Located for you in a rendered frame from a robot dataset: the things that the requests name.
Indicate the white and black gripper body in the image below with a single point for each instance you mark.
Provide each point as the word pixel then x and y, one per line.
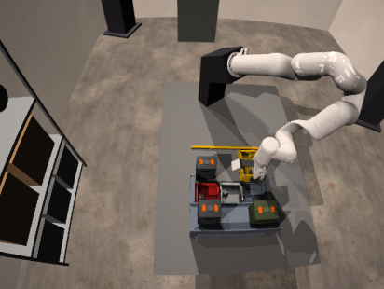
pixel 257 171

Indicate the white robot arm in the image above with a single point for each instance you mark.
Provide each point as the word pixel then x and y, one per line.
pixel 311 66

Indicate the yellow bin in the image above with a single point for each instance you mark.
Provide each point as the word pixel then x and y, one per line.
pixel 246 155

